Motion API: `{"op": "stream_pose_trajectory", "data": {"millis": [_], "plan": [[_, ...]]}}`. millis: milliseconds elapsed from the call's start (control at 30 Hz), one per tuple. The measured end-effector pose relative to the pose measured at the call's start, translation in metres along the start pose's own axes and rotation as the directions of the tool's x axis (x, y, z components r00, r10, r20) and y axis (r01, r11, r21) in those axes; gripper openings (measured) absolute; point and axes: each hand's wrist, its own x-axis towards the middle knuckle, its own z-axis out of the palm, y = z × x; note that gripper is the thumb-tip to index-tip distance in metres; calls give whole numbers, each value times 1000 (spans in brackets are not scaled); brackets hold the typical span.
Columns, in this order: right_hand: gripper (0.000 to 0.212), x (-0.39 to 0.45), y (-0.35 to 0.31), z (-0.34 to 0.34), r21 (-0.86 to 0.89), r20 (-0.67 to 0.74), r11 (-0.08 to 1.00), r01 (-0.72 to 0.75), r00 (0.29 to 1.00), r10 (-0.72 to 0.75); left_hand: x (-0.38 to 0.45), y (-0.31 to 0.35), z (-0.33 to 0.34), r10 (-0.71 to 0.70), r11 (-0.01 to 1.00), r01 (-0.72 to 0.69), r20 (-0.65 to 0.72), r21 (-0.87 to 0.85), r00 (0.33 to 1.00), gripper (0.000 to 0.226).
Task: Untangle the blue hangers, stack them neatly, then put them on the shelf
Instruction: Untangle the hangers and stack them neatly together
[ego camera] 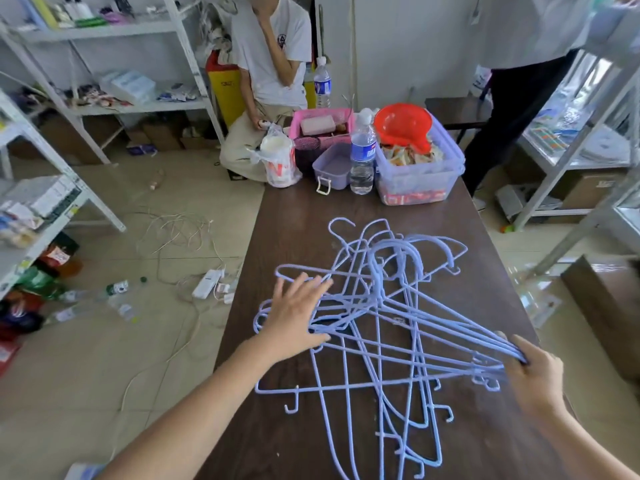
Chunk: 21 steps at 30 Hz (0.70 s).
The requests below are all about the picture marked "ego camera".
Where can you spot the person's left hand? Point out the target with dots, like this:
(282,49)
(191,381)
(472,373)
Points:
(290,319)

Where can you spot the person's right hand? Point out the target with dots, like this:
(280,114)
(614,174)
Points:
(540,384)

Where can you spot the bunch of blue hangers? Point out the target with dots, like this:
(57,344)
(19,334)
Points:
(378,279)

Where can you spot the person's left forearm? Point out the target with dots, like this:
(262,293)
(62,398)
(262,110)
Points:
(190,424)

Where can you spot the person's right forearm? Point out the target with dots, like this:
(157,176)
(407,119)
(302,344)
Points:
(585,449)

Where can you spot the clear plastic storage box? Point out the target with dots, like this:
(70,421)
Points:
(420,179)

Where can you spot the stack of white boxes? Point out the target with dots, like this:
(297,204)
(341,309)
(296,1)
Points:
(45,194)

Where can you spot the white strip package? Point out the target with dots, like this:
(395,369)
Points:
(547,312)

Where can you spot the dark wooden table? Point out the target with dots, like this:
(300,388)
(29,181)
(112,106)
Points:
(300,229)

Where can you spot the brown cardboard box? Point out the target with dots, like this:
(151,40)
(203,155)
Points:
(590,192)
(65,137)
(162,137)
(610,314)

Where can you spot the small black box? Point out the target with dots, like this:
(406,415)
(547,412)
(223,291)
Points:
(237,173)

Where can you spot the white plastic bag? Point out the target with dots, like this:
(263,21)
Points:
(277,164)

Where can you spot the dark mesh cup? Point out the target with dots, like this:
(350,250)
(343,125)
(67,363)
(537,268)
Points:
(305,159)

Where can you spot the empty clear plastic bottle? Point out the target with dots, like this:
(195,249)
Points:
(120,309)

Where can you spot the empty clear bottle green cap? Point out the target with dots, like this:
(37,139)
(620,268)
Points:
(117,287)

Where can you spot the clear water bottle blue label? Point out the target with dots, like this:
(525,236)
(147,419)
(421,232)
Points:
(362,159)
(322,87)

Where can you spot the pink plastic basket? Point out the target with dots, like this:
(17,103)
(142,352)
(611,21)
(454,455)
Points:
(330,142)

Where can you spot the white flat package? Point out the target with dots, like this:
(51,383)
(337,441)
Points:
(520,202)

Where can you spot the pink sponge block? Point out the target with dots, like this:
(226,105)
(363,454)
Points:
(317,125)

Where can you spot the pile of small sachets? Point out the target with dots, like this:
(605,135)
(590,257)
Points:
(400,157)

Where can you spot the red plastic scoop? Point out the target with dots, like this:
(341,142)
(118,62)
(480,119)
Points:
(402,124)

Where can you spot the yellow bin with red lid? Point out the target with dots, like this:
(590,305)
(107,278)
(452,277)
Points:
(225,94)

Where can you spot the orange soda bottle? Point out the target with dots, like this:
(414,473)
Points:
(60,254)

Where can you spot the green soda bottle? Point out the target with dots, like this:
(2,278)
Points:
(40,284)

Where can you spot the white and blue power strip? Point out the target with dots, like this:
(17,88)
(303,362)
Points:
(85,472)

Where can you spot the dark wooden chair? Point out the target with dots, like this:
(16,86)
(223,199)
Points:
(455,110)

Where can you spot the dark cola bottle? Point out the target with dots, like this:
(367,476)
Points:
(22,317)

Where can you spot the white and blue box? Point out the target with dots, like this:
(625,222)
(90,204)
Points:
(127,87)

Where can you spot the red gift box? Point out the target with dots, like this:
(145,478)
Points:
(7,357)

